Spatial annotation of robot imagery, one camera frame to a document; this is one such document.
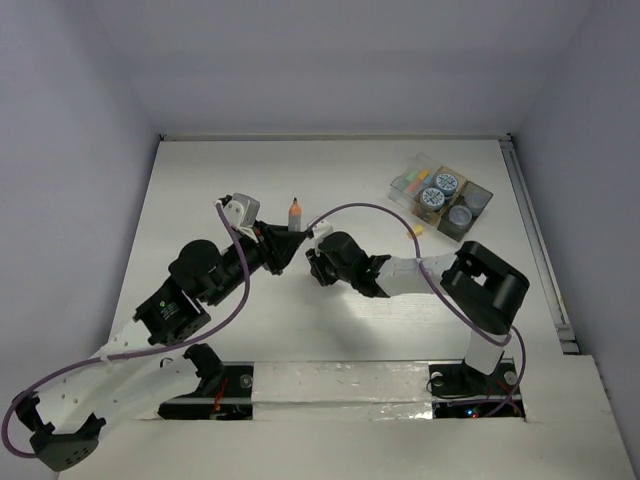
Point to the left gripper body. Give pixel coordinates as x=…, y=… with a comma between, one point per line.
x=271, y=257

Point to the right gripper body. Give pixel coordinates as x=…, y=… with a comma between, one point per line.
x=342, y=273

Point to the orange tip clear marker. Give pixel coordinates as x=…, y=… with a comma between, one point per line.
x=295, y=216

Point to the yellow marker cap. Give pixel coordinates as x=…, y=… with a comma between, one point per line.
x=416, y=231

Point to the pink orange highlighter marker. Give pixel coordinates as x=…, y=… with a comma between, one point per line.
x=415, y=187

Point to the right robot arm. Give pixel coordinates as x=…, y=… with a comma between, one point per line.
x=484, y=290

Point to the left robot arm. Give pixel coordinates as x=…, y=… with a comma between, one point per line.
x=159, y=355

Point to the orange plastic container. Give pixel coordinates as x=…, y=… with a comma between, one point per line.
x=433, y=218

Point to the clear plastic container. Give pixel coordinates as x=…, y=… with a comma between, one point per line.
x=415, y=163

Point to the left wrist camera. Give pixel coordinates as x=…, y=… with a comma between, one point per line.
x=241, y=212

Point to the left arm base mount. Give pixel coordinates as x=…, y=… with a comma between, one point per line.
x=224, y=391

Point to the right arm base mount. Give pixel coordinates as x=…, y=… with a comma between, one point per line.
x=459, y=392

